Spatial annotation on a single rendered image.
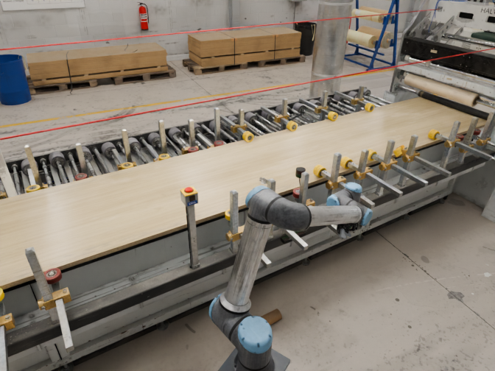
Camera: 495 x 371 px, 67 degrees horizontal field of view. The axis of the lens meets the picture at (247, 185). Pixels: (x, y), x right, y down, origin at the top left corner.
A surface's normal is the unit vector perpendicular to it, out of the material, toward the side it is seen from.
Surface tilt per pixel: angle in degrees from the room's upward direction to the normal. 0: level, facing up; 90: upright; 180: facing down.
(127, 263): 90
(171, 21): 90
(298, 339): 0
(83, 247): 0
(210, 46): 90
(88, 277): 90
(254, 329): 5
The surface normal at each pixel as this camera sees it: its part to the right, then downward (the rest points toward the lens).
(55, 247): 0.01, -0.84
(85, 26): 0.44, 0.49
